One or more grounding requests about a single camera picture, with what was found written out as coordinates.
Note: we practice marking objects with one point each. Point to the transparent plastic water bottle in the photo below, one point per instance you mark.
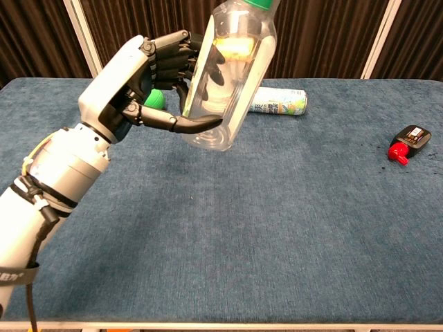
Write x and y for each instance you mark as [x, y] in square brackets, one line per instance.
[242, 86]

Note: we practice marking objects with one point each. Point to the white table frame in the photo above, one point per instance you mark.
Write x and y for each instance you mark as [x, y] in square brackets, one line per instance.
[221, 326]

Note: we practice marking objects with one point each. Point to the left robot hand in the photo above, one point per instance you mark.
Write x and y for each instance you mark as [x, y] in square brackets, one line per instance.
[110, 83]

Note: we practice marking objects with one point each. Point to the light blue packet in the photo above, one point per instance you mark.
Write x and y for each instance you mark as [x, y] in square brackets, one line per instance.
[280, 102]

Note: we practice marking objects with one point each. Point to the green rubber ball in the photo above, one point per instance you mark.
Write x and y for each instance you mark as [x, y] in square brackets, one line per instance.
[154, 100]

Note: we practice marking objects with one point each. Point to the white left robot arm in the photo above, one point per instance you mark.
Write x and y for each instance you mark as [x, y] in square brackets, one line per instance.
[52, 173]

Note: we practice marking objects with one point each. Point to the dark pleated curtain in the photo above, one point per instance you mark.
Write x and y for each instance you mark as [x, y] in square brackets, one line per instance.
[318, 38]
[34, 38]
[138, 17]
[418, 38]

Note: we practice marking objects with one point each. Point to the small black red device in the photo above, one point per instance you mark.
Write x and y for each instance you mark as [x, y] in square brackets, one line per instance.
[412, 138]

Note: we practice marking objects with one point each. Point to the white partition frame post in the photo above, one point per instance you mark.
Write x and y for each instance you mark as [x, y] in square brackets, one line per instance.
[380, 38]
[84, 38]

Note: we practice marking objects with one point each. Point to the blue table cloth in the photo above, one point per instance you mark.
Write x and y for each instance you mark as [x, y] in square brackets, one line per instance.
[277, 224]

